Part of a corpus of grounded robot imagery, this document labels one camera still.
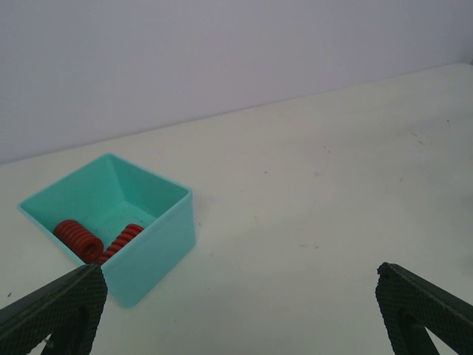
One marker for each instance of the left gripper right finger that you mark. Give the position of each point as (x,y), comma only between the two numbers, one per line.
(412,307)

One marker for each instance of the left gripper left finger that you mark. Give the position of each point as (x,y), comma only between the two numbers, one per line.
(64,315)

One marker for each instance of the long red spring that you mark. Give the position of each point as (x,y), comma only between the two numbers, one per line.
(128,233)

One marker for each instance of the short red spring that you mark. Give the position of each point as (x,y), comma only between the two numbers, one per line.
(82,242)

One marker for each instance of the teal plastic bin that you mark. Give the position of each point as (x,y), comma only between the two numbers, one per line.
(105,196)

